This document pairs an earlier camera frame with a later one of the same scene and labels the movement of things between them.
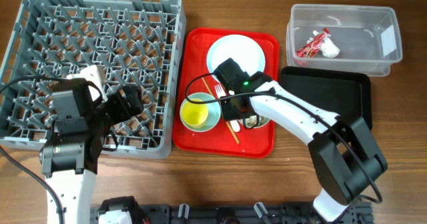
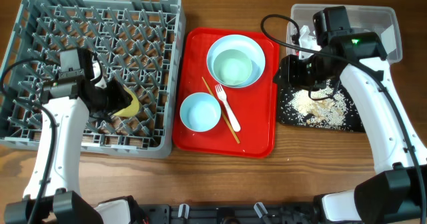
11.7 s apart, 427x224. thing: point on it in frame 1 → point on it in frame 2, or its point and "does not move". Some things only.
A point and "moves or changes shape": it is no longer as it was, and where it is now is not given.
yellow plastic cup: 194,115 moves or changes shape
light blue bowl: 214,112 does not move
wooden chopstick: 227,122 does not move
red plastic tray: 193,47 does not move
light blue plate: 244,51 does not move
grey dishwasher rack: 136,39 does not move
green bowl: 251,122 → 233,67
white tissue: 328,49 moves or changes shape
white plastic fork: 221,93 does not move
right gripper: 227,113 → 288,69
